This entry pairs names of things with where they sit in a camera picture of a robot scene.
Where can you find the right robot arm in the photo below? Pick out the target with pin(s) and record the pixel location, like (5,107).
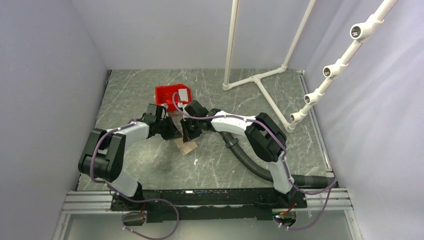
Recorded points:
(266,139)

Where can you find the tan leather card holder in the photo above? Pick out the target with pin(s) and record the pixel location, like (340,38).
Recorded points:
(185,147)

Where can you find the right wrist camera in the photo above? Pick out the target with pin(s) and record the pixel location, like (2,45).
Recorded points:
(195,109)

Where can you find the stack of white cards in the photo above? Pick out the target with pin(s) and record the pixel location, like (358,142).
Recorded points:
(184,95)

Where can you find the red plastic bin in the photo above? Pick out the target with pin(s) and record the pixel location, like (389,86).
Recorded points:
(165,94)

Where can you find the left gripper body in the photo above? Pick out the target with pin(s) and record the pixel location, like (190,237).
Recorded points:
(164,127)

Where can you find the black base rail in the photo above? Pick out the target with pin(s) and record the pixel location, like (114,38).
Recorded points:
(211,204)

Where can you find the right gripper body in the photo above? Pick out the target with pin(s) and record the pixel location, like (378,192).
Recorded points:
(192,127)

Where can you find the white PVC pipe frame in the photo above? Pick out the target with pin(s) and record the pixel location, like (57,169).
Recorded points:
(268,37)

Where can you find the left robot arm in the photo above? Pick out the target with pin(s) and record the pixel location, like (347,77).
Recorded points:
(103,155)

